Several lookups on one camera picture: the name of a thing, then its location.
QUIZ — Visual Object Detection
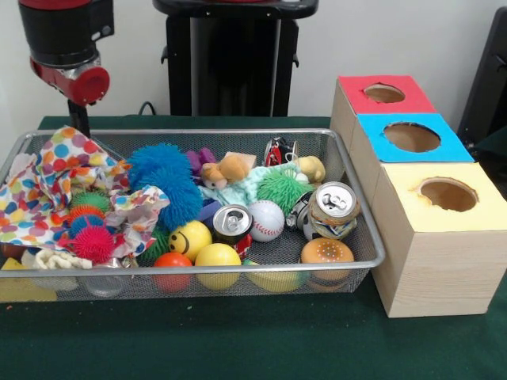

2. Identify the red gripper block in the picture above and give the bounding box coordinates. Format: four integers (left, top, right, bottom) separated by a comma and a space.
30, 59, 111, 137

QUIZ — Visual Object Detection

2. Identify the polka dot cloth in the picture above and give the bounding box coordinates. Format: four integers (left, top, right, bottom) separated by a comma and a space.
0, 127, 171, 258

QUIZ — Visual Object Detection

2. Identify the blue spiky rubber ball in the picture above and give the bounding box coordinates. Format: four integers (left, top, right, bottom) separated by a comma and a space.
154, 178, 204, 232
127, 142, 193, 191

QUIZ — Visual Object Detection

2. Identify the multicoloured spiky caterpillar toy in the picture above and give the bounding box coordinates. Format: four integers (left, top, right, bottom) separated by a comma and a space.
62, 190, 116, 264

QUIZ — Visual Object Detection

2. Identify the shallow clear mesh bin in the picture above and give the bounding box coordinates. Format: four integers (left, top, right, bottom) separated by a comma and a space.
0, 128, 387, 303

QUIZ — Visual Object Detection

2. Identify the wooden box with three holes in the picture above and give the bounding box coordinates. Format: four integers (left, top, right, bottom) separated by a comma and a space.
330, 75, 507, 319

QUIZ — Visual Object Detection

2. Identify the tan plush animal toy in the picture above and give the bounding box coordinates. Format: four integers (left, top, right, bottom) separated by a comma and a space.
200, 153, 258, 191

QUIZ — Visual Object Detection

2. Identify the small red ball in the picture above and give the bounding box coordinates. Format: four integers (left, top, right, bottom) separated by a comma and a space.
154, 252, 194, 292

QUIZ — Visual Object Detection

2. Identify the plain yellow ball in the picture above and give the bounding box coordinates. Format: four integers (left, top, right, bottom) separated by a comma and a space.
195, 243, 242, 291

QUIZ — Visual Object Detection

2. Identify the green spiky rubber ball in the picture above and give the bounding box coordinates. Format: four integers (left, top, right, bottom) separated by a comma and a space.
256, 169, 314, 216

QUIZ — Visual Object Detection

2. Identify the crushed silver drink can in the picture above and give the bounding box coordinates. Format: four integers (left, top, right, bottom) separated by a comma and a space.
307, 182, 361, 241

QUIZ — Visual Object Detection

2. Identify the dark green table cloth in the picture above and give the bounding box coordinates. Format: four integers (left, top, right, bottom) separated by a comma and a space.
474, 125, 507, 157
0, 115, 507, 380

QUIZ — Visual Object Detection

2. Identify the orange ball with cream dots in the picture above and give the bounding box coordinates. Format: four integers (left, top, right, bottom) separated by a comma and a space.
300, 237, 355, 287

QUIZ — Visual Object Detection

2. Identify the black panel stand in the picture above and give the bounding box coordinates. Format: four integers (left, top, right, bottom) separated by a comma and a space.
458, 6, 507, 151

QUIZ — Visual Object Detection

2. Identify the black cable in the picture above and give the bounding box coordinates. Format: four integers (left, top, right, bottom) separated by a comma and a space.
139, 100, 169, 117

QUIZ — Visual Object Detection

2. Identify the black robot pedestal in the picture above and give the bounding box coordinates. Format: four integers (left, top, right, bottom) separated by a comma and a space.
153, 0, 319, 118

